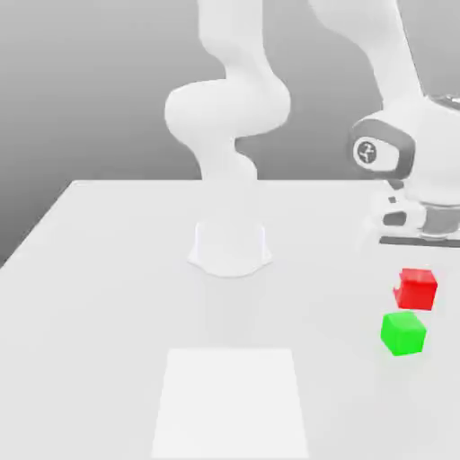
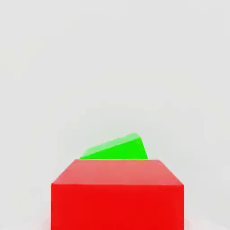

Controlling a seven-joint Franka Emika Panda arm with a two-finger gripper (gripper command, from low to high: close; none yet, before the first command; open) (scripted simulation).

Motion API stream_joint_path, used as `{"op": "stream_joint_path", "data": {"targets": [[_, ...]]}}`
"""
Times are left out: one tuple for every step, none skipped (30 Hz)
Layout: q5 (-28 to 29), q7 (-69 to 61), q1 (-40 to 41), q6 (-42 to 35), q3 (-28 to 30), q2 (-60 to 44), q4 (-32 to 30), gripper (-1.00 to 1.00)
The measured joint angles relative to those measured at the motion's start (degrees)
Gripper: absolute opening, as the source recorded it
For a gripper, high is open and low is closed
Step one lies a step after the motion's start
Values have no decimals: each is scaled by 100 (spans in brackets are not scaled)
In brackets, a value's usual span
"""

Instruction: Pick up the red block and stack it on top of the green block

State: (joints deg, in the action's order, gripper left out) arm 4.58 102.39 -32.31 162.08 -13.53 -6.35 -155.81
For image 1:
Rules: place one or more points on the small red cube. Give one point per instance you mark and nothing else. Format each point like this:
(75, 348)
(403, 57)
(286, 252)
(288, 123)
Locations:
(417, 293)

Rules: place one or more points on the small green cube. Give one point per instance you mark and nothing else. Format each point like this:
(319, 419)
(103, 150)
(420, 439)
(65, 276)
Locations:
(403, 335)

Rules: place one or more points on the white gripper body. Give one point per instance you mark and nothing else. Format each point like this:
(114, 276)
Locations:
(420, 243)

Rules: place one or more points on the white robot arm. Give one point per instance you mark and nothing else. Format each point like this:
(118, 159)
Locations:
(230, 107)

